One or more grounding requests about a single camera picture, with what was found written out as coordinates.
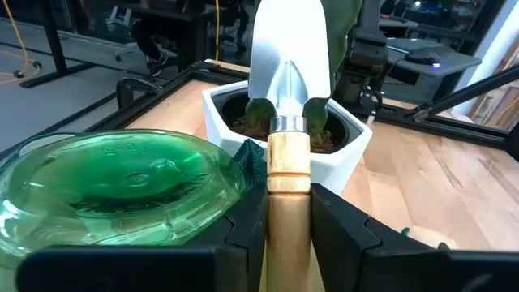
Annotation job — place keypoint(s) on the green translucent spray bottle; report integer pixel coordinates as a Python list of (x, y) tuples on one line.
[(121, 182)]

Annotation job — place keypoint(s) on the person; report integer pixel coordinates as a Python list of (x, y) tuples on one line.
[(146, 36)]

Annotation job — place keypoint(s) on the black aluminium table frame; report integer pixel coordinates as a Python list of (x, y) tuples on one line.
[(446, 125)]

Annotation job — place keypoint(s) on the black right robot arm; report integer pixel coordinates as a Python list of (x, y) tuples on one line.
[(365, 52)]

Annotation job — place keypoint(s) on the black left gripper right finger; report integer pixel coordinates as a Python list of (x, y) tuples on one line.
[(344, 259)]

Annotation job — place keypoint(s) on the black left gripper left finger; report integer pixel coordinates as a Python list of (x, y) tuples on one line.
[(235, 263)]

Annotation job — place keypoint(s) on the black desk leg frame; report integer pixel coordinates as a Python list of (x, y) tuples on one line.
[(52, 36)]

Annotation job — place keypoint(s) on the black diagonal stand bar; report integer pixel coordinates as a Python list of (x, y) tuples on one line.
[(466, 92)]

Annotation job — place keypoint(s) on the white hexagonal plant pot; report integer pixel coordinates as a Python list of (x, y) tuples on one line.
[(340, 162)]

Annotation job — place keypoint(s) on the tall green cactus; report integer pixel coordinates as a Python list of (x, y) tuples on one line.
[(344, 32)]

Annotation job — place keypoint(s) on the black computer mouse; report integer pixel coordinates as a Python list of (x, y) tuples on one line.
[(421, 57)]

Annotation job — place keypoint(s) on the green pruning shears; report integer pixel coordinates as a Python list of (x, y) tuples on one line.
[(405, 231)]

